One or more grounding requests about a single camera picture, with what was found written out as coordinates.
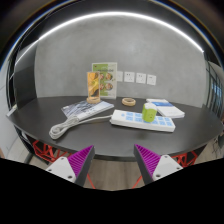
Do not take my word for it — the curved ceiling light strip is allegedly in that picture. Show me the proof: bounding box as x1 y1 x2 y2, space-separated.
15 11 204 65

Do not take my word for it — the red table frame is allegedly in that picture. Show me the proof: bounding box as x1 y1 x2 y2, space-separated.
33 140 198 188

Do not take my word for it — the grey magazine booklet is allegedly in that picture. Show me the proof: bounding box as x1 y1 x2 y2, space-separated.
61 101 114 120

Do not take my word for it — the white wall socket left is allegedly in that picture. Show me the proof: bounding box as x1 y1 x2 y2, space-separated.
117 71 123 82

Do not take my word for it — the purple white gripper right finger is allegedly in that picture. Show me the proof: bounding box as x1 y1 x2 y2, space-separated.
134 144 182 184

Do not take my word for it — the white coiled power cable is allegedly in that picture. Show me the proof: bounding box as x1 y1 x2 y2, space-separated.
48 114 113 140

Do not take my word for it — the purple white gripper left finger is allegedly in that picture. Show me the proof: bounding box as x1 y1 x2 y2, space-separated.
47 145 95 187

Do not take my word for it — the white wall socket right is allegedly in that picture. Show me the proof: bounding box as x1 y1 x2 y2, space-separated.
147 75 156 85

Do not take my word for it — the green white standing brochure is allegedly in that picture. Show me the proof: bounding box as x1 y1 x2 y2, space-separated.
92 62 117 99

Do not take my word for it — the white wall socket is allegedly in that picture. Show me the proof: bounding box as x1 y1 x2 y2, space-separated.
117 71 123 82
124 72 135 83
147 75 156 85
136 73 146 84

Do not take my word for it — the wooden tape ring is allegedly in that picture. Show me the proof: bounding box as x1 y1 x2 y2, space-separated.
121 97 137 107

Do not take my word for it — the white blue book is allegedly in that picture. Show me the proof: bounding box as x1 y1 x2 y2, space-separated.
147 99 185 118

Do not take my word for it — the white power strip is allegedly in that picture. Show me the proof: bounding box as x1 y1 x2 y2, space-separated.
110 110 176 132

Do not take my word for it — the green white charger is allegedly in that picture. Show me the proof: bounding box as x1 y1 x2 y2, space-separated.
142 103 157 122

